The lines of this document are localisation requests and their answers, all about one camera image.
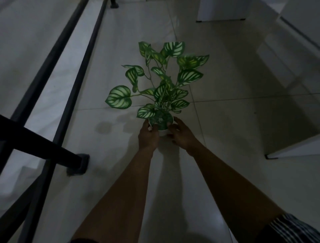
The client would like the white low cabinet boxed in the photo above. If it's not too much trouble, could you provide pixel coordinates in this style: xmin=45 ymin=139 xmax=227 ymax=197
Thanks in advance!
xmin=252 ymin=0 xmax=320 ymax=160

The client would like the person's right forearm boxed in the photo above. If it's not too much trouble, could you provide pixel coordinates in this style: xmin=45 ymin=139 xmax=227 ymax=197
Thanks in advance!
xmin=188 ymin=143 xmax=285 ymax=243

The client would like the person's left hand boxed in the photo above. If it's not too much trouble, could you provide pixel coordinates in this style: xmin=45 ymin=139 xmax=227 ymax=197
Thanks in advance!
xmin=138 ymin=119 xmax=160 ymax=152

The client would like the person's right hand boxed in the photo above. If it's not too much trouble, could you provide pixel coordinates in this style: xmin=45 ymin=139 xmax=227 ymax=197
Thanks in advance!
xmin=167 ymin=117 xmax=200 ymax=157

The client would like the black metal table frame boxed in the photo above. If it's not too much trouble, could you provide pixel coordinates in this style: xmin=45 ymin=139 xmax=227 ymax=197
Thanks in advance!
xmin=0 ymin=0 xmax=119 ymax=243

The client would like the striped shirt sleeve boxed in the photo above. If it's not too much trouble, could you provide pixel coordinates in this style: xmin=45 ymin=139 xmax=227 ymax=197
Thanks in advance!
xmin=255 ymin=213 xmax=320 ymax=243

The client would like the person's left forearm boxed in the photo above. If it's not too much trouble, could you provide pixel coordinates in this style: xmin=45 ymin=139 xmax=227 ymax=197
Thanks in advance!
xmin=71 ymin=148 xmax=154 ymax=243

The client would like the potted green striped-leaf plant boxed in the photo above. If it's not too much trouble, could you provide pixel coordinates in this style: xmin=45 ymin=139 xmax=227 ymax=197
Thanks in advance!
xmin=105 ymin=41 xmax=210 ymax=137

